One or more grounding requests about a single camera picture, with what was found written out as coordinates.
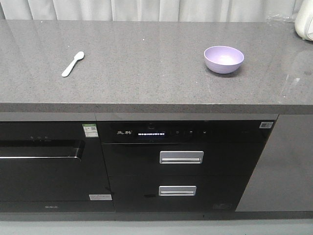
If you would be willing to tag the purple plastic bowl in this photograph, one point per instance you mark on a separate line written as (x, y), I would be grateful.
(223, 59)

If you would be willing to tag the pale green plastic spoon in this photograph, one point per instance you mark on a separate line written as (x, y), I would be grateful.
(78, 56)

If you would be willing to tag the black disinfection cabinet with drawers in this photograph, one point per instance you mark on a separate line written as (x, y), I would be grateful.
(181, 166)

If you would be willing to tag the black built-in dishwasher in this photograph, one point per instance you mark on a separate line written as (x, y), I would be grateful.
(52, 166)

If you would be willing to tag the grey cabinet door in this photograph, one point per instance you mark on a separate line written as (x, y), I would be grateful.
(283, 177)

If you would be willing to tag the clear plastic wrap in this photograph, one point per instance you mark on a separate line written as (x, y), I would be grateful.
(281, 18)

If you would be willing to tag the white blender appliance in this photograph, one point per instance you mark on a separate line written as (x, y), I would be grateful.
(304, 21)

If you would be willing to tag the white curtain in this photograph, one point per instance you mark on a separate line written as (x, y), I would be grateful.
(148, 10)

